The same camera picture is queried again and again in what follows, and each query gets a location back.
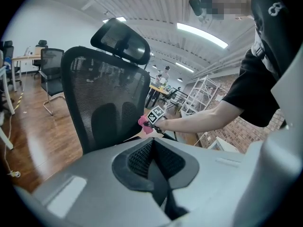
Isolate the white desk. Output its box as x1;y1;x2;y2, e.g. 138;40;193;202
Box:
208;136;247;154

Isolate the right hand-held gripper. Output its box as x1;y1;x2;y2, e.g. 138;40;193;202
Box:
146;105;166;134

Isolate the person's black shirt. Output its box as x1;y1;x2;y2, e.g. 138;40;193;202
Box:
222;0;303;128

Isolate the pink cloth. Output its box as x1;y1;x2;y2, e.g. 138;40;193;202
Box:
138;114;154;135

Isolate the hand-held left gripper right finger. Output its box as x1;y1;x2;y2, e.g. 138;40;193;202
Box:
154;137;252;227

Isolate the black head-mounted camera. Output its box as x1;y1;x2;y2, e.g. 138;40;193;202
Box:
188;0;207;17

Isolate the yellow-black striped cable cover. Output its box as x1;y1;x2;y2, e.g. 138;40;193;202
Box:
13;90;25;111

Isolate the long ceiling light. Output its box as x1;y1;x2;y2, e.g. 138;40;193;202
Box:
102;17;127;24
177;22;229;49

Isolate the long wooden desk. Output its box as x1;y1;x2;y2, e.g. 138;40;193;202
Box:
11;54;42;92

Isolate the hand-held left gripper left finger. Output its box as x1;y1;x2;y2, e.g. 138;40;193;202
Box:
14;137;171;227

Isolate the black office chair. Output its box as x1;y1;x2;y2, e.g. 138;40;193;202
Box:
32;39;49;78
2;40;21;86

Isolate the white shelf frame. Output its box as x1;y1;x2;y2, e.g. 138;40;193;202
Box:
181;74;221;116

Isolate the round wooden table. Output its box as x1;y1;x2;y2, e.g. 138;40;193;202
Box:
148;84;172;108

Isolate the black visitor chair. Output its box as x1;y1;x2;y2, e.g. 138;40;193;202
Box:
38;48;66;116

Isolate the black mesh chair headrest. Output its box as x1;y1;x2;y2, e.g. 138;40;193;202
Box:
90;17;151;65

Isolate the person's right forearm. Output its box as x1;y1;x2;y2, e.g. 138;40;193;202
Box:
157;100;245;135

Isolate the grey sling bag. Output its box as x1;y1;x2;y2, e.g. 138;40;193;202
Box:
250;40;267;59

